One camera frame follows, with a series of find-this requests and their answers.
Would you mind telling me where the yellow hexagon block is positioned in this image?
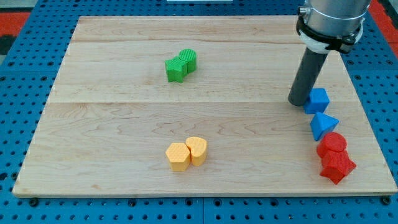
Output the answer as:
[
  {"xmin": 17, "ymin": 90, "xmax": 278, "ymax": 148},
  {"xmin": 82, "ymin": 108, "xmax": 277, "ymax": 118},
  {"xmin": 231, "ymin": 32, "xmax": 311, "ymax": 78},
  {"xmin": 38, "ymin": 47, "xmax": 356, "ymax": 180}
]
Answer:
[{"xmin": 165, "ymin": 142, "xmax": 191, "ymax": 172}]

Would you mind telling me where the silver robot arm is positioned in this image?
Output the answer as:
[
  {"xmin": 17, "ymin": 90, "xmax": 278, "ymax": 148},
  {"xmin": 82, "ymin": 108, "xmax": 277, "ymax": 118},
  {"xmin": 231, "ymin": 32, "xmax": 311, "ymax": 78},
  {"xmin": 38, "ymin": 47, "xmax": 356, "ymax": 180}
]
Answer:
[{"xmin": 296, "ymin": 0, "xmax": 370, "ymax": 54}]

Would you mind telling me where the blue cube block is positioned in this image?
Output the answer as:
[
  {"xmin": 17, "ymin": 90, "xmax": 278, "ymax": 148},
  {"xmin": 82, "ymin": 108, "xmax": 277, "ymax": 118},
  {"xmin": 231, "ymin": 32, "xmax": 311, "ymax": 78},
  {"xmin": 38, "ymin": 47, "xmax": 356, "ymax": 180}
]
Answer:
[{"xmin": 303, "ymin": 88, "xmax": 330, "ymax": 114}]

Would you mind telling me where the wooden board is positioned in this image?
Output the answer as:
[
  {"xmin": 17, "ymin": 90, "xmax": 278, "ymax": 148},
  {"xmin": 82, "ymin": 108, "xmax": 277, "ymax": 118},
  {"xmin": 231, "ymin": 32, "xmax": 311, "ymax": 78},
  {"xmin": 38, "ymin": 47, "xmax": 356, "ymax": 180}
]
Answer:
[{"xmin": 12, "ymin": 16, "xmax": 397, "ymax": 198}]

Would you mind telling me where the red star block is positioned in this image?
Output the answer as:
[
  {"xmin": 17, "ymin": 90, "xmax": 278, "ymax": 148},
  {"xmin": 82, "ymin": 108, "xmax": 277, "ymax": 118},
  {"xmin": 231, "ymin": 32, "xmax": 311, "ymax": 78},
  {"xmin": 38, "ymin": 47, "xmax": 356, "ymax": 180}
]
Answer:
[{"xmin": 320, "ymin": 151, "xmax": 356, "ymax": 185}]

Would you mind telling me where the green star block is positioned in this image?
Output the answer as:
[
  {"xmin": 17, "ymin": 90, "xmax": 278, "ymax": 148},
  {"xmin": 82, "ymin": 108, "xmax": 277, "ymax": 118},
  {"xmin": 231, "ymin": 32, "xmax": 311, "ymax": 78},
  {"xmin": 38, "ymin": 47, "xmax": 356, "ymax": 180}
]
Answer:
[{"xmin": 165, "ymin": 57, "xmax": 188, "ymax": 83}]

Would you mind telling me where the blue triangle block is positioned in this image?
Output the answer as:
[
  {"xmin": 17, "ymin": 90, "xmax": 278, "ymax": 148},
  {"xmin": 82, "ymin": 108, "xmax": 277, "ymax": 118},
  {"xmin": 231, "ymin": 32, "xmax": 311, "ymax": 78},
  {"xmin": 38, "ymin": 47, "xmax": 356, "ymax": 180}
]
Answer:
[{"xmin": 310, "ymin": 112, "xmax": 340, "ymax": 141}]

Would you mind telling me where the green circle block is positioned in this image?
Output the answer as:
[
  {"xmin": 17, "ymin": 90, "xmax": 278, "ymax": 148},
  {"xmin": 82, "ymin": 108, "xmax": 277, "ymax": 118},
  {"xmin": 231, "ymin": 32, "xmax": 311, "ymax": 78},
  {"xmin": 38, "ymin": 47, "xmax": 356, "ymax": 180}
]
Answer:
[{"xmin": 178, "ymin": 49, "xmax": 197, "ymax": 73}]

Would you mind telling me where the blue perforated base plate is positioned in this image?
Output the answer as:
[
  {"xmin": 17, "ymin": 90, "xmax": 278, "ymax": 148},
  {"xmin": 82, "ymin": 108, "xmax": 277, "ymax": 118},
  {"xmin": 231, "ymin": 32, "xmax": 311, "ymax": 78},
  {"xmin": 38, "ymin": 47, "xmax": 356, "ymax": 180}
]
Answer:
[{"xmin": 1, "ymin": 0, "xmax": 397, "ymax": 223}]

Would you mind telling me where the red circle block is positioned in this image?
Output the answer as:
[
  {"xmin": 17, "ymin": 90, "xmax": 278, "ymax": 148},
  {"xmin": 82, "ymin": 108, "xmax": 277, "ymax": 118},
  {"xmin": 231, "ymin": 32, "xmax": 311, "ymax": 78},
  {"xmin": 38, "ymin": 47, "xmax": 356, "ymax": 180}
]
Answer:
[{"xmin": 317, "ymin": 132, "xmax": 348, "ymax": 158}]

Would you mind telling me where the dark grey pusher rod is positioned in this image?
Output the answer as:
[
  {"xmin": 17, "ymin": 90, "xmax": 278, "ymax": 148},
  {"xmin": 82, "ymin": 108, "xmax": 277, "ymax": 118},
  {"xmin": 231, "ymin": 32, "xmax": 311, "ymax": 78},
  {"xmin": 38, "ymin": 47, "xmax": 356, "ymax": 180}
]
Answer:
[{"xmin": 288, "ymin": 48, "xmax": 328, "ymax": 106}]

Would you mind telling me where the yellow heart block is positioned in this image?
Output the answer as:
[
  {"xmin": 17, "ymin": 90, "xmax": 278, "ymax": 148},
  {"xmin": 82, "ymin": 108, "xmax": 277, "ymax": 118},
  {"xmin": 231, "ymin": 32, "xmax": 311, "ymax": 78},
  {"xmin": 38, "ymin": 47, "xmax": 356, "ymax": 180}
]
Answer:
[{"xmin": 185, "ymin": 136, "xmax": 208, "ymax": 166}]

